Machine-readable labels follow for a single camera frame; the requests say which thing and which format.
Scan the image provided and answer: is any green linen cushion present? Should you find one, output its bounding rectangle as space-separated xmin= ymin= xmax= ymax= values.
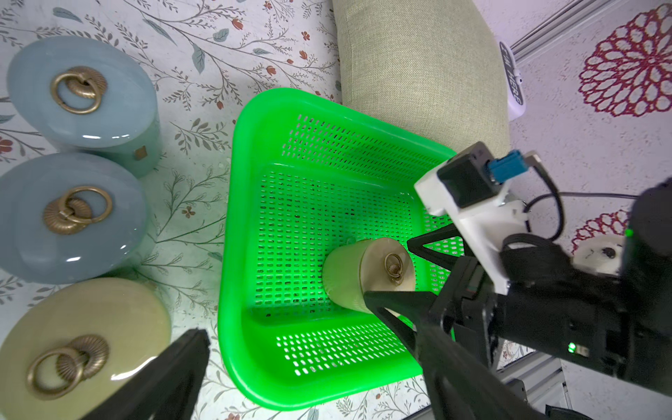
xmin=332 ymin=1 xmax=511 ymax=157

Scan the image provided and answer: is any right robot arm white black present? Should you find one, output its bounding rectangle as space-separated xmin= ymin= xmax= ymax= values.
xmin=364 ymin=182 xmax=671 ymax=395

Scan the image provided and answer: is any blue-grey tea canister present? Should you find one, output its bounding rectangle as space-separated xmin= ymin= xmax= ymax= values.
xmin=6 ymin=36 xmax=162 ymax=178
xmin=1 ymin=153 xmax=155 ymax=285

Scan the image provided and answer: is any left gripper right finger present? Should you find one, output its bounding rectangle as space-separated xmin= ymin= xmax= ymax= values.
xmin=416 ymin=325 xmax=545 ymax=419

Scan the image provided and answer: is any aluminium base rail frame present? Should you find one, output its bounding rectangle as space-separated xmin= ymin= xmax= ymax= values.
xmin=496 ymin=351 xmax=589 ymax=419

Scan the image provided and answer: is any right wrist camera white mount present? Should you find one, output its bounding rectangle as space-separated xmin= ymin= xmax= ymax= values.
xmin=415 ymin=142 xmax=541 ymax=295

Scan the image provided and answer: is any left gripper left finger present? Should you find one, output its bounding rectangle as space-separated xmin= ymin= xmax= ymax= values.
xmin=84 ymin=329 xmax=210 ymax=419

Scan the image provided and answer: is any green plastic perforated basket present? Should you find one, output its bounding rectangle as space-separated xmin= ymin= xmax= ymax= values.
xmin=218 ymin=89 xmax=453 ymax=411

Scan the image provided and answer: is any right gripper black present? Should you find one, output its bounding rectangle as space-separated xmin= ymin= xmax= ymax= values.
xmin=363 ymin=222 xmax=631 ymax=376

